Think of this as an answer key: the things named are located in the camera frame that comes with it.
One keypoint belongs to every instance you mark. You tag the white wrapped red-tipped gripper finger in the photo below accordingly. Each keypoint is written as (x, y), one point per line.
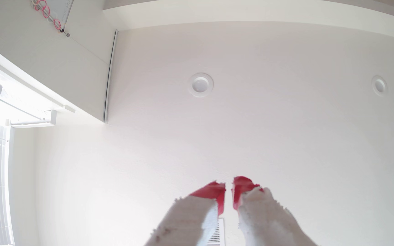
(265, 222)
(186, 222)

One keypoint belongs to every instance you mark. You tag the white air vent grille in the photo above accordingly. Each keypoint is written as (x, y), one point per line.
(217, 235)

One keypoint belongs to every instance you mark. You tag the round recessed ceiling light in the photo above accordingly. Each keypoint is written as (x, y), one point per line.
(200, 84)
(379, 85)

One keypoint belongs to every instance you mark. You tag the white whiteboard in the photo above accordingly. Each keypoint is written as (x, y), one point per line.
(58, 8)

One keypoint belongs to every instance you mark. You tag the white blind rail bracket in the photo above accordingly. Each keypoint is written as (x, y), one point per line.
(34, 121)

